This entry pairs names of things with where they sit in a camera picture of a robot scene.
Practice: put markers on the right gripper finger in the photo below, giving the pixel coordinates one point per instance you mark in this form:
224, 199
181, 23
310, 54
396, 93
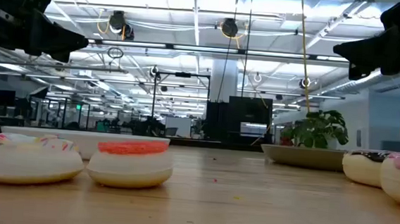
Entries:
363, 47
360, 71

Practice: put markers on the white board panel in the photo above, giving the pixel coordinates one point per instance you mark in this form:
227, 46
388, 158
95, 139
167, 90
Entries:
178, 126

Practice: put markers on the small black monitor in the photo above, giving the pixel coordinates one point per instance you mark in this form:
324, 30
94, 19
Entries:
2, 97

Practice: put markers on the black aluminium station frame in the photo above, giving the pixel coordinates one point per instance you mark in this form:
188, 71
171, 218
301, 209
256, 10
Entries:
154, 98

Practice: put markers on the long ceiling light fixture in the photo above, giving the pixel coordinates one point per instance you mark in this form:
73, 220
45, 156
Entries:
208, 49

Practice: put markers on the large chocolate frosted donut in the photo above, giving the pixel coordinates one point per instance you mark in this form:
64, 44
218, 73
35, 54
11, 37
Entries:
361, 171

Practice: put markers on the white round plate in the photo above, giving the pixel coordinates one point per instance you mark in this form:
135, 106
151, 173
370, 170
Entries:
78, 136

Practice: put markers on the small white sprinkled donut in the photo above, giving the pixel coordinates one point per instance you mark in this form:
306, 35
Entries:
30, 165

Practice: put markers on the grey round plate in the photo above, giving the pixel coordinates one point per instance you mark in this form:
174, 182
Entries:
302, 158

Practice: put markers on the small red frosted donut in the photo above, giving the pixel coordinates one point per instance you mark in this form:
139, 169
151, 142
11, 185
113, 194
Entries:
129, 167

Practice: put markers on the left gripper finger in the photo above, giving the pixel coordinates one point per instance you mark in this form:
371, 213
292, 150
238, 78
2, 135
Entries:
57, 38
62, 56

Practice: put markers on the green potted plant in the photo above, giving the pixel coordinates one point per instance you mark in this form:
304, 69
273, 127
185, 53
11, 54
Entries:
317, 130

